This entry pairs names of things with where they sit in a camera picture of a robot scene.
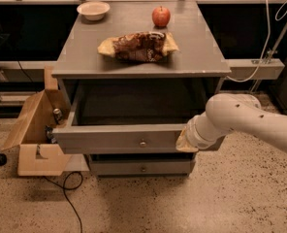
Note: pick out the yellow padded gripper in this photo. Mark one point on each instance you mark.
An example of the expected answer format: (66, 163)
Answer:
(192, 135)

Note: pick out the grey top drawer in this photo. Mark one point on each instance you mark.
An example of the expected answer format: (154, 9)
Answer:
(130, 116)

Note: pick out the grey drawer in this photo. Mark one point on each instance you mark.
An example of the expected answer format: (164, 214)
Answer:
(141, 167)
(130, 116)

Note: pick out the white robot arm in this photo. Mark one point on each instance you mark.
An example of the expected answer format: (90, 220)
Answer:
(226, 113)

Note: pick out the grey bottom drawer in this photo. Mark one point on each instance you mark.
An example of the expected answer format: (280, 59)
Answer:
(141, 167)

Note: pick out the grey drawer cabinet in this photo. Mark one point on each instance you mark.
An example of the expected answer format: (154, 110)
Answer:
(198, 57)

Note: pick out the brown chip bag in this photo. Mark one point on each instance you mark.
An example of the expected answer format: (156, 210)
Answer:
(142, 47)

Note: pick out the metal can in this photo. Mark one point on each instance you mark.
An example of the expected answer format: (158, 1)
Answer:
(57, 113)

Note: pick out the red apple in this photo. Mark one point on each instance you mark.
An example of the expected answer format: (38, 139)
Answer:
(161, 16)

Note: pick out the blue snack bag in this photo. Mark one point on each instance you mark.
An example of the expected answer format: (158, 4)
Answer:
(49, 135)

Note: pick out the cardboard box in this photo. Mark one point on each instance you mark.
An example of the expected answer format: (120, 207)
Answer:
(36, 155)

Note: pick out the white bowl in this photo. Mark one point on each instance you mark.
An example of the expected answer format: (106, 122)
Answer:
(93, 10)

